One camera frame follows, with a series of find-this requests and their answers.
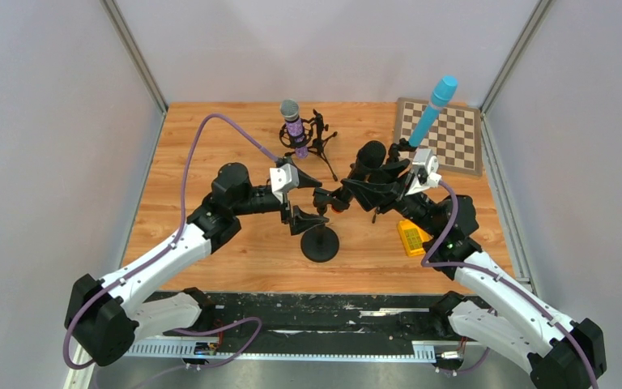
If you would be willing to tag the yellow toy brick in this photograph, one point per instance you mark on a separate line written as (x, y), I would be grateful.
(412, 238)

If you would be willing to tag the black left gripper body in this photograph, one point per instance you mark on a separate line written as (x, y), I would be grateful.
(287, 202)

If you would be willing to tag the round base microphone stand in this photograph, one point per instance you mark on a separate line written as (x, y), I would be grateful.
(320, 244)

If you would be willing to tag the blue toy microphone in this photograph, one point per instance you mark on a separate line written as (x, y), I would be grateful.
(440, 97)

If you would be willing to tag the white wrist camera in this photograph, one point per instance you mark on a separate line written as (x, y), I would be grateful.
(423, 174)
(283, 179)

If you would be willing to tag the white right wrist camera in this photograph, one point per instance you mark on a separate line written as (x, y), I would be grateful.
(423, 174)

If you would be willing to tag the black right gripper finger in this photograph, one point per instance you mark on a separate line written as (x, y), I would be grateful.
(370, 196)
(390, 171)

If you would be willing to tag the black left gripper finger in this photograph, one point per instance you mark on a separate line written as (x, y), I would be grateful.
(302, 180)
(299, 222)

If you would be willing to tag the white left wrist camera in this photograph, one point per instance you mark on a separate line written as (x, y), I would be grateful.
(283, 179)

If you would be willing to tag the black tripod clip stand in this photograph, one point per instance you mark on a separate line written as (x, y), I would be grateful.
(394, 153)

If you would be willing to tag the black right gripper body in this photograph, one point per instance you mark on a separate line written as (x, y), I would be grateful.
(402, 185)

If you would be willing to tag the wooden chessboard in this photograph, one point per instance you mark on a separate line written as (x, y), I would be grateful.
(454, 137)

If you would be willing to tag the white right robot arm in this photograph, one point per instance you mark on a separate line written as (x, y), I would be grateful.
(555, 350)

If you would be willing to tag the tripod stand with shock mount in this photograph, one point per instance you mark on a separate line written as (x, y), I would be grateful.
(316, 128)

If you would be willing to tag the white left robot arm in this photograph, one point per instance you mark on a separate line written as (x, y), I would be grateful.
(106, 316)

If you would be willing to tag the purple glitter microphone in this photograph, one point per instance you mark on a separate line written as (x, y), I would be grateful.
(293, 134)

